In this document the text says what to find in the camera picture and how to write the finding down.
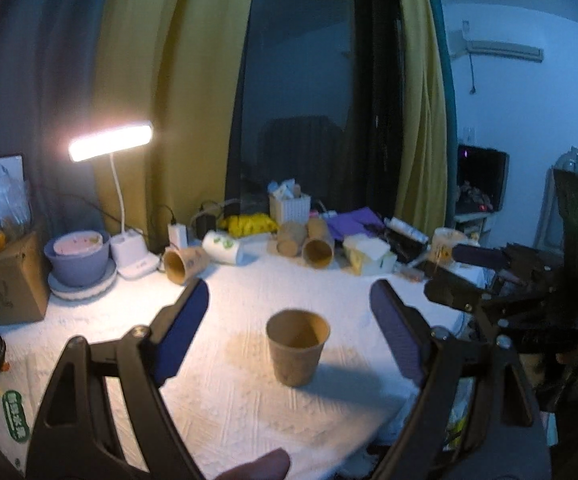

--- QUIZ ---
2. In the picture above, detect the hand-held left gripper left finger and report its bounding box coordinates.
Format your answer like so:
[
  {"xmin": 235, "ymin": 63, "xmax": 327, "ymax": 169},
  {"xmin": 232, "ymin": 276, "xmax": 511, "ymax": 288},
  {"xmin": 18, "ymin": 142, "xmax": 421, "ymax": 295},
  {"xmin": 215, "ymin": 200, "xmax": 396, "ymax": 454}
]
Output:
[{"xmin": 26, "ymin": 278, "xmax": 210, "ymax": 480}]

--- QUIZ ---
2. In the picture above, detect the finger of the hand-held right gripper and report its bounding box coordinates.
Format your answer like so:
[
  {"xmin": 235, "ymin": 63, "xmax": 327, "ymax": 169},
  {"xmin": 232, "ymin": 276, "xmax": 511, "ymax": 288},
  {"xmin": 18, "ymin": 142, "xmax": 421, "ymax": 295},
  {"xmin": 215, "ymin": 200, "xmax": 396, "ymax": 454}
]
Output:
[
  {"xmin": 423, "ymin": 269, "xmax": 502, "ymax": 314},
  {"xmin": 451, "ymin": 243, "xmax": 512, "ymax": 274}
]

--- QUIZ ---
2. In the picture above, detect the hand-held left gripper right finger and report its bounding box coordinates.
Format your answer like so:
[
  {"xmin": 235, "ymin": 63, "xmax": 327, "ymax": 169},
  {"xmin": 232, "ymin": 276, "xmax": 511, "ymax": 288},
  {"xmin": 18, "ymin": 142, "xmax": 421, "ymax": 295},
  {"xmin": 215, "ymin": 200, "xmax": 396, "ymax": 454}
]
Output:
[{"xmin": 369, "ymin": 279, "xmax": 552, "ymax": 480}]

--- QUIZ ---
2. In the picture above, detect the brown paper cup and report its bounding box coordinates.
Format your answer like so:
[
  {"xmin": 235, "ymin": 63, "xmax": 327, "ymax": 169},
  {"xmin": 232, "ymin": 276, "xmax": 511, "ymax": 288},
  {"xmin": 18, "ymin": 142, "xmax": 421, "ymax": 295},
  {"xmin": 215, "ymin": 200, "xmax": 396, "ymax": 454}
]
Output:
[
  {"xmin": 302, "ymin": 217, "xmax": 337, "ymax": 270},
  {"xmin": 162, "ymin": 245, "xmax": 210, "ymax": 286},
  {"xmin": 275, "ymin": 221, "xmax": 310, "ymax": 257},
  {"xmin": 266, "ymin": 309, "xmax": 331, "ymax": 388}
]

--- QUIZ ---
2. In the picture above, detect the white cup with green print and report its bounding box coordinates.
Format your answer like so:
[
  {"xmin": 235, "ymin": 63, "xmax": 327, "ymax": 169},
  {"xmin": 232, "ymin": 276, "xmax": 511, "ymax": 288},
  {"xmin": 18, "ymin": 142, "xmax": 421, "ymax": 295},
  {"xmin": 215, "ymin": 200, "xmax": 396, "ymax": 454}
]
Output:
[{"xmin": 202, "ymin": 230, "xmax": 243, "ymax": 265}]

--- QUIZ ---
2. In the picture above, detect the white tube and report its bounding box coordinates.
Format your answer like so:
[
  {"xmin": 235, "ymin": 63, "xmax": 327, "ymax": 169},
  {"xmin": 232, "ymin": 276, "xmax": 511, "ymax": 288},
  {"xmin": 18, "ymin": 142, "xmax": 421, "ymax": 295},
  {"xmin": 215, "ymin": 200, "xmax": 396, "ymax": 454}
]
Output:
[{"xmin": 383, "ymin": 217, "xmax": 430, "ymax": 244}]

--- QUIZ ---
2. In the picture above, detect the black monitor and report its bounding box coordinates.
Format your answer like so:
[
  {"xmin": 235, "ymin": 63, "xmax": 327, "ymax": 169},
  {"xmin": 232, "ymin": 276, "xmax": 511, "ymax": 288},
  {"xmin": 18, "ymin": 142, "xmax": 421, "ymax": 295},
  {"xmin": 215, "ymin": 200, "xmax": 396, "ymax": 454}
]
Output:
[{"xmin": 456, "ymin": 143, "xmax": 510, "ymax": 214}]

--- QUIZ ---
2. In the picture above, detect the white tissue pack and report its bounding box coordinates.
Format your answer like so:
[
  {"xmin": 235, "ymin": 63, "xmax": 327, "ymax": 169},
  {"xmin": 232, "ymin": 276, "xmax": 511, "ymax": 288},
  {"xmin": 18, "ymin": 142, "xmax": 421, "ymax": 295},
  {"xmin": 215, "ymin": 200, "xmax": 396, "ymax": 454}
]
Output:
[{"xmin": 342, "ymin": 234, "xmax": 398, "ymax": 276}]

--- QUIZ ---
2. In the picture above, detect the white desk lamp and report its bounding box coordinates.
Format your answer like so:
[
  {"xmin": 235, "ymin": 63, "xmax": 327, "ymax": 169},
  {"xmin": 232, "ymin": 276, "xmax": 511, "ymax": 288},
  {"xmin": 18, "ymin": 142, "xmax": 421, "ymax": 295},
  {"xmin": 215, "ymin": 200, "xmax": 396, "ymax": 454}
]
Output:
[{"xmin": 68, "ymin": 120, "xmax": 163, "ymax": 280}]

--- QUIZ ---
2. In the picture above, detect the white charger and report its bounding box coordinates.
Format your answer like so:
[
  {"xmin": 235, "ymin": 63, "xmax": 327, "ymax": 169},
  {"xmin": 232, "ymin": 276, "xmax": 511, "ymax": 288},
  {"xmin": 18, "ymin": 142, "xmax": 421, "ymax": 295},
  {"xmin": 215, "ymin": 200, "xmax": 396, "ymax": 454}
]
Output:
[{"xmin": 167, "ymin": 222, "xmax": 189, "ymax": 250}]

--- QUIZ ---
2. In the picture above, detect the white table cloth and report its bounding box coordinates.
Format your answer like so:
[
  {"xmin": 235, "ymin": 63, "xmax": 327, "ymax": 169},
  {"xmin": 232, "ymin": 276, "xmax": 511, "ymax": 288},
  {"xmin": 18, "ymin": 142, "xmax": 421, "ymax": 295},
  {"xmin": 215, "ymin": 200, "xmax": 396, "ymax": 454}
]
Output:
[{"xmin": 0, "ymin": 249, "xmax": 476, "ymax": 480}]

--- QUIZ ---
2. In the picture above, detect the black power adapter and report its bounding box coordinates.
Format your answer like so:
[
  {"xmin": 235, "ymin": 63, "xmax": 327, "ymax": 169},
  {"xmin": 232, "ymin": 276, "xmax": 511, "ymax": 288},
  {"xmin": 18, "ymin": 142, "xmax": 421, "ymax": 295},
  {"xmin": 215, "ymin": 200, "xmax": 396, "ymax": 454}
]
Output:
[{"xmin": 193, "ymin": 214, "xmax": 216, "ymax": 239}]

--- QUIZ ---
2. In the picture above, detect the white plate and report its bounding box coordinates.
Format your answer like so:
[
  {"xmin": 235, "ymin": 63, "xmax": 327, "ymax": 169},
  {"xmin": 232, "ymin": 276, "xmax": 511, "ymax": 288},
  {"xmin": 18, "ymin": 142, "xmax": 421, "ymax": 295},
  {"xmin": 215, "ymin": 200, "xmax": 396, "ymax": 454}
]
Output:
[{"xmin": 47, "ymin": 258, "xmax": 119, "ymax": 302}]

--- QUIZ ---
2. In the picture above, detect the purple cloth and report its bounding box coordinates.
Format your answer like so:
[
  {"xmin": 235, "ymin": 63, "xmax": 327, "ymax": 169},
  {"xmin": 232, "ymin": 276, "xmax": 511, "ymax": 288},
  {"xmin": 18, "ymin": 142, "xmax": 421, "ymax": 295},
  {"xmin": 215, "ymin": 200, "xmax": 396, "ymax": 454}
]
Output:
[{"xmin": 326, "ymin": 206, "xmax": 386, "ymax": 242}]

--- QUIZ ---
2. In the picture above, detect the yellow cloth bundle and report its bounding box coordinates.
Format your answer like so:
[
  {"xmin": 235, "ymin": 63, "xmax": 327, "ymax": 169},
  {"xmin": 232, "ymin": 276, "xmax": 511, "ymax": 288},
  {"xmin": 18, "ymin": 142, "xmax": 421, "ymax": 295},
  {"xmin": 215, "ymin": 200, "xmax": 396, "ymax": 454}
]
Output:
[{"xmin": 218, "ymin": 213, "xmax": 278, "ymax": 237}]

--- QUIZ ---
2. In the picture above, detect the blue bowl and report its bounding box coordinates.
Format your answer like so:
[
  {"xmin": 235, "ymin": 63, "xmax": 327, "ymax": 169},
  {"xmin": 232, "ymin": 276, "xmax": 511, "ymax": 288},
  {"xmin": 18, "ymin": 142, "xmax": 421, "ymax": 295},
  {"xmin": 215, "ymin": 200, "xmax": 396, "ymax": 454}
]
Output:
[{"xmin": 44, "ymin": 230, "xmax": 113, "ymax": 288}]

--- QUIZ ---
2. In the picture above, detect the yellow curtain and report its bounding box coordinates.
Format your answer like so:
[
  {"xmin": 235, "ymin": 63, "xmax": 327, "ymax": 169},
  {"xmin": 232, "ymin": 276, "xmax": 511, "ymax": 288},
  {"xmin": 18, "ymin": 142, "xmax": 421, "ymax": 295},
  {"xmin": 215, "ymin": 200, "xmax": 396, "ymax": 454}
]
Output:
[
  {"xmin": 93, "ymin": 0, "xmax": 261, "ymax": 253},
  {"xmin": 390, "ymin": 0, "xmax": 450, "ymax": 235}
]

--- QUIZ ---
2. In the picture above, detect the white woven basket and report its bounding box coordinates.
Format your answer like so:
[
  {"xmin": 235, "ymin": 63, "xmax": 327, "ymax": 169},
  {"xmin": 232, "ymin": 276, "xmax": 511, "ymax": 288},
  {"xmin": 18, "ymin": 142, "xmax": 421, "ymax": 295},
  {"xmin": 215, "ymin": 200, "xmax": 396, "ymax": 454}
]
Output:
[{"xmin": 268, "ymin": 179, "xmax": 313, "ymax": 226}]

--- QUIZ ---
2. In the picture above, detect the cardboard box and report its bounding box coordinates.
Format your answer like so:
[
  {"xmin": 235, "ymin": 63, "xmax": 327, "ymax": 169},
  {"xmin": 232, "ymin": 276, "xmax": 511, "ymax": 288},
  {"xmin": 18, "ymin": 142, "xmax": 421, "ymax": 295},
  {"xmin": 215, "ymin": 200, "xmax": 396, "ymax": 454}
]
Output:
[{"xmin": 0, "ymin": 231, "xmax": 51, "ymax": 328}]

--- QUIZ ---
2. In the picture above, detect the green label snack packet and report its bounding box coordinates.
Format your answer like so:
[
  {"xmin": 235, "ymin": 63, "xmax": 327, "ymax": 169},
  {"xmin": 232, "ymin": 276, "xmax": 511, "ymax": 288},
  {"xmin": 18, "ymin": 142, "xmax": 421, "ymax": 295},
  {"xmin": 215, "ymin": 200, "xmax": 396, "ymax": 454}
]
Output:
[{"xmin": 0, "ymin": 367, "xmax": 36, "ymax": 477}]

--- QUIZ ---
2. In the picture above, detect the white air conditioner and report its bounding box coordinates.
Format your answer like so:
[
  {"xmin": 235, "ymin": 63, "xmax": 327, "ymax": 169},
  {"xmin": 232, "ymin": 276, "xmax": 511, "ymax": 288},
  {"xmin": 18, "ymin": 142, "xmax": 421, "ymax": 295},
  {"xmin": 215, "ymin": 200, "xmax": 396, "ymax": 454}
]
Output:
[{"xmin": 448, "ymin": 36, "xmax": 545, "ymax": 64}]

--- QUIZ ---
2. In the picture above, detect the blue curtain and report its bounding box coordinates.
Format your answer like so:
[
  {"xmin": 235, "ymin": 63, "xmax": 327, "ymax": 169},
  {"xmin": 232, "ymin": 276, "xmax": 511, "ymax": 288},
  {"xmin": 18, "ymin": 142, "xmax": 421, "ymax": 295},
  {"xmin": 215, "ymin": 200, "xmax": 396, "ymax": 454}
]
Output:
[{"xmin": 0, "ymin": 0, "xmax": 122, "ymax": 238}]

